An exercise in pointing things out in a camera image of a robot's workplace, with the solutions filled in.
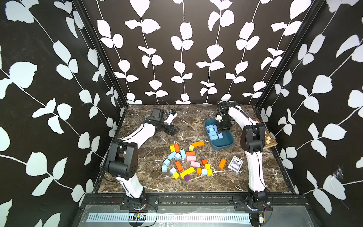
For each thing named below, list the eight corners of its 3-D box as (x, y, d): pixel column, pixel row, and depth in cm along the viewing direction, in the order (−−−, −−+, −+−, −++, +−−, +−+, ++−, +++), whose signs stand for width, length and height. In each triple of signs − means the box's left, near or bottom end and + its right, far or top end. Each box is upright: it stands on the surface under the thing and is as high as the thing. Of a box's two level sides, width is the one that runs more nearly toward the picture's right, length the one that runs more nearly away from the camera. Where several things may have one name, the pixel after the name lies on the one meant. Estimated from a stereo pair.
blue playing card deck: (227, 167, 89) (228, 166, 87) (233, 156, 94) (233, 155, 92) (238, 173, 86) (239, 172, 85) (243, 162, 91) (244, 161, 90)
